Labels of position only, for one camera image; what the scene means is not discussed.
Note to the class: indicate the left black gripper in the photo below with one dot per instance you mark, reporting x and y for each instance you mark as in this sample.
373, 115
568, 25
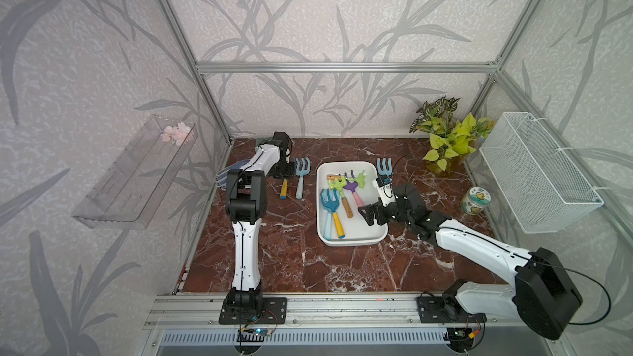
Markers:
288, 175

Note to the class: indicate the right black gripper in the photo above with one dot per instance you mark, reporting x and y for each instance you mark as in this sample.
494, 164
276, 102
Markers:
377, 208

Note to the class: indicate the light blue fork white handle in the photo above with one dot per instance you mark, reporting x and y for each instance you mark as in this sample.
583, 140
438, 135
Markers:
302, 169

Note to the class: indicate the dark blue fork yellow handle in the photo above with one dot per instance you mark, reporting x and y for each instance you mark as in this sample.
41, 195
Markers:
284, 189

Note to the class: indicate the light blue rake white handle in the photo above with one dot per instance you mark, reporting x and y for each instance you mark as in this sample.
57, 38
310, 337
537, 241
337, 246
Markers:
384, 168

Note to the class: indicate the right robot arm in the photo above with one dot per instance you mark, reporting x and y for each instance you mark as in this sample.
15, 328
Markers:
537, 289

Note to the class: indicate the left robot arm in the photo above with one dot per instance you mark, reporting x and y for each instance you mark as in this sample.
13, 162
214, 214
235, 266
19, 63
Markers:
246, 205

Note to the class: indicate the mint green hand brush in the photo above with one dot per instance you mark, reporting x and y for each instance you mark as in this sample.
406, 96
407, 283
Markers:
263, 145

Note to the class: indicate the blue dotted work glove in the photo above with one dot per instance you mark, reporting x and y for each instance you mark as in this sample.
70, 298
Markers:
221, 177

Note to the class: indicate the small green labelled jar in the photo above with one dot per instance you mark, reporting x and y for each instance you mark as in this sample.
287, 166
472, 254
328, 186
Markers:
475, 200

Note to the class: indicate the potted green plant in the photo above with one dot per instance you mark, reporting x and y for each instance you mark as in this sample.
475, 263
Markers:
451, 141

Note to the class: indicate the pink artificial flowers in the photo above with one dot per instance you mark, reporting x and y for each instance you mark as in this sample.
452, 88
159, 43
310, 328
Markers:
177, 134

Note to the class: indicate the green rake wooden handle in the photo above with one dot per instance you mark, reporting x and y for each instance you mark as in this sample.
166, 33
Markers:
359, 180

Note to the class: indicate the green fork wooden handle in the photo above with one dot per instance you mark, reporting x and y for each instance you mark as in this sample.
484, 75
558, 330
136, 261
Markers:
338, 183

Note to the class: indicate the purple rake pink handle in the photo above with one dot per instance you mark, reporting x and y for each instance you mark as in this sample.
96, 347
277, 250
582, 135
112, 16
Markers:
352, 185

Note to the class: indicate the dark blue rake yellow handle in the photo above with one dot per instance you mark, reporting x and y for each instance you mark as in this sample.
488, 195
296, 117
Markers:
333, 228

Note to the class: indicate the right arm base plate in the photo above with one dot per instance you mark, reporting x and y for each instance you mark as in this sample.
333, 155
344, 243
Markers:
435, 309

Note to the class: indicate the white wire mesh basket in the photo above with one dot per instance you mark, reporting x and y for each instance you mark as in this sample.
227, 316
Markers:
543, 187

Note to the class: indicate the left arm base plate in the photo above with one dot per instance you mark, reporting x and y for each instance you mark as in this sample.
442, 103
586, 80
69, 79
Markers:
265, 310

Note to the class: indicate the clear acrylic wall shelf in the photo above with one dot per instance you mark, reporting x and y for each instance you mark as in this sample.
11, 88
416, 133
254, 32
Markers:
132, 189

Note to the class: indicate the aluminium front rail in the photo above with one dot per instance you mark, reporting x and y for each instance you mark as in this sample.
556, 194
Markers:
312, 310

